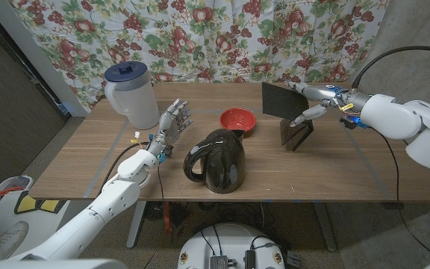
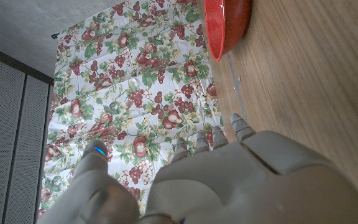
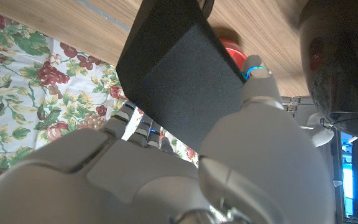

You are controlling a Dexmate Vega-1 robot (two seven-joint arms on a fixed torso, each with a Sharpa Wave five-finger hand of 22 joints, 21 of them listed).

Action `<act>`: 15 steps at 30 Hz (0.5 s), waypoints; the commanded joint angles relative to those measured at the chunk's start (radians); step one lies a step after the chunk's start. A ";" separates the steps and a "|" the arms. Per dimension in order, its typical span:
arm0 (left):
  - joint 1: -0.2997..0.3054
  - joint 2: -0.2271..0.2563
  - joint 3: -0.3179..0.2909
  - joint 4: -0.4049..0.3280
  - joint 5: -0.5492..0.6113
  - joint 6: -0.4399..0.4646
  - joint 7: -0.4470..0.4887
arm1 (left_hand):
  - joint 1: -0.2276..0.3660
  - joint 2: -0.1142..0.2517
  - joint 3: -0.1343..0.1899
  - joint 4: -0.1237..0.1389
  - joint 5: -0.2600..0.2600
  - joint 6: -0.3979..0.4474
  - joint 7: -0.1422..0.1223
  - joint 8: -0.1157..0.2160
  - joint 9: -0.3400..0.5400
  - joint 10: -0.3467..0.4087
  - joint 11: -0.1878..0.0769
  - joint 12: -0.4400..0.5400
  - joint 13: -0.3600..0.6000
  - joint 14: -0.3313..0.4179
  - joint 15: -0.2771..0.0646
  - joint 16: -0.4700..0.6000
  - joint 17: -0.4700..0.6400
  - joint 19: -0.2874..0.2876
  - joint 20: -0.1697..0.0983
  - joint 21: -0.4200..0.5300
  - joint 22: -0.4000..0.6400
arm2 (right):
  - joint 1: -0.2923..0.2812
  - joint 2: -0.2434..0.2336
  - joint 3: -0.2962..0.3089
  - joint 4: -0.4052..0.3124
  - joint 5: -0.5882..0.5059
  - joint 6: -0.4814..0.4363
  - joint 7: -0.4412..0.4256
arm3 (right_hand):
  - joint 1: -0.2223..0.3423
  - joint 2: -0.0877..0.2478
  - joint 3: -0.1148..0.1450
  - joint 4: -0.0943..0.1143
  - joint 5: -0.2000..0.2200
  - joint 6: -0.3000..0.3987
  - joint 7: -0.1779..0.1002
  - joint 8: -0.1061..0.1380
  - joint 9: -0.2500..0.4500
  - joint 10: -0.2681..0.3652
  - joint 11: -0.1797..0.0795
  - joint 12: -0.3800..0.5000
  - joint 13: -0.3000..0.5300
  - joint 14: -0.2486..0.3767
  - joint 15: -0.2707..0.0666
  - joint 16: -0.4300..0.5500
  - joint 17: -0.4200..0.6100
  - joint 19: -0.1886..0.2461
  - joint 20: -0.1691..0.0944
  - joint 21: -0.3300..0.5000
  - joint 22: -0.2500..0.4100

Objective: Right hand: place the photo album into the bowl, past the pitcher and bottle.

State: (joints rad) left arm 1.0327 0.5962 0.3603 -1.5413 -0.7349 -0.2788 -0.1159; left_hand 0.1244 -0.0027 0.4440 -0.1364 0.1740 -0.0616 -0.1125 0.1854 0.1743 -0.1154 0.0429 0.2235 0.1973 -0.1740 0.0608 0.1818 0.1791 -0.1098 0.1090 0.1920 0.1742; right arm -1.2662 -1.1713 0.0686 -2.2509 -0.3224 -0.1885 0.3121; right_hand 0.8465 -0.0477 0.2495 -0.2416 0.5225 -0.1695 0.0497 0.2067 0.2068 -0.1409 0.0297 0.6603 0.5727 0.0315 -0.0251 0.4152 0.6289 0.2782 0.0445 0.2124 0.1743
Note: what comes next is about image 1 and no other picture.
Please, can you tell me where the floral backdrop cloth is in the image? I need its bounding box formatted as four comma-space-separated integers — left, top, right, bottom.
7, 0, 391, 113

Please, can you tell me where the dark grey door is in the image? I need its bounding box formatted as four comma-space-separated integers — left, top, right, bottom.
0, 7, 69, 195

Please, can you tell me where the white shoe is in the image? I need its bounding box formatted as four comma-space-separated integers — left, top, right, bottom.
0, 220, 29, 259

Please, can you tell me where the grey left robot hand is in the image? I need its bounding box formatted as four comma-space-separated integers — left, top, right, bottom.
147, 98, 194, 156

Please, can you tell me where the yellow black patterned bag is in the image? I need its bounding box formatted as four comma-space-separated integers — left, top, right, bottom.
13, 190, 70, 216

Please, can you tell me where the white bin with orange item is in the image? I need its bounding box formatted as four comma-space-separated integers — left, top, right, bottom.
0, 174, 35, 197

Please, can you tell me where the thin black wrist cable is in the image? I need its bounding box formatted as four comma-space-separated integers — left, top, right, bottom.
371, 126, 430, 261
150, 164, 166, 269

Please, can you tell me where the translucent pitcher with blue lid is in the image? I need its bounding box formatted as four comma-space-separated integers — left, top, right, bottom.
104, 61, 159, 130

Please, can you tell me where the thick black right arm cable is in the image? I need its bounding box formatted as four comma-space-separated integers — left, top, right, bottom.
351, 46, 430, 90

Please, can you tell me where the red bowl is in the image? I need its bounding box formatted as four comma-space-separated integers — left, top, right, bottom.
219, 108, 257, 138

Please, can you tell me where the grey electronics box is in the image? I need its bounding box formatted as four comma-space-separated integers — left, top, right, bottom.
210, 255, 229, 269

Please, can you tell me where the black fan under table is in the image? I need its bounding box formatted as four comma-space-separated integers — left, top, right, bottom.
143, 201, 166, 222

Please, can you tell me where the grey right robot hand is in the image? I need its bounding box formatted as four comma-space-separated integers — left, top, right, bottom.
285, 81, 369, 128

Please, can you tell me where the orange strap under table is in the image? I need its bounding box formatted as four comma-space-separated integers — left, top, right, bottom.
163, 201, 172, 235

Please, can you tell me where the glossy black kettle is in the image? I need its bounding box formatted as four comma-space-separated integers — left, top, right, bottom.
183, 128, 246, 194

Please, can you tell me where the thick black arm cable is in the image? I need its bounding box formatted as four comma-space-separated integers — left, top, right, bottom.
351, 46, 430, 90
97, 141, 151, 188

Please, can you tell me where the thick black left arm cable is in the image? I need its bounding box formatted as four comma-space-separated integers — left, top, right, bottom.
97, 141, 151, 188

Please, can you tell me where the white table leg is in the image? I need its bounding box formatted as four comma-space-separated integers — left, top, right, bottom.
125, 201, 148, 250

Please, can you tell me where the white door frame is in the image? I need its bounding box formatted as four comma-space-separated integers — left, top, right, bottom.
0, 0, 89, 117

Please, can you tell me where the thin black left wrist cable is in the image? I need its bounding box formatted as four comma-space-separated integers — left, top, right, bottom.
150, 164, 166, 269

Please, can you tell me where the black adapter box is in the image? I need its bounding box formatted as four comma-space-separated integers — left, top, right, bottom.
243, 248, 255, 269

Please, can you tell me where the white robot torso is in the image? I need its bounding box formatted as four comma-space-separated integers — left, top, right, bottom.
176, 223, 287, 269

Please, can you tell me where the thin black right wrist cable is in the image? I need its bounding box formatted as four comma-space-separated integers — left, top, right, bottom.
371, 126, 430, 261

